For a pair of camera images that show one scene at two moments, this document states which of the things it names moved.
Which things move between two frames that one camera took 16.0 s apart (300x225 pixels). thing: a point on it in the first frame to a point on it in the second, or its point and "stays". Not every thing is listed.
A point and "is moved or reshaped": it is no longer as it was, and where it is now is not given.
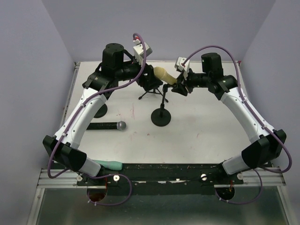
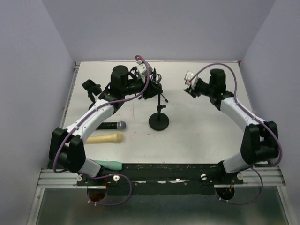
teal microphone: [115, 165] stays
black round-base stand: [161, 116] is moved or reshaped
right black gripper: [180, 88] to [193, 93]
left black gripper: [151, 81] to [152, 90]
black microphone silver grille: [121, 125] stays
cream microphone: [161, 73] to [115, 138]
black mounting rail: [161, 179] stays
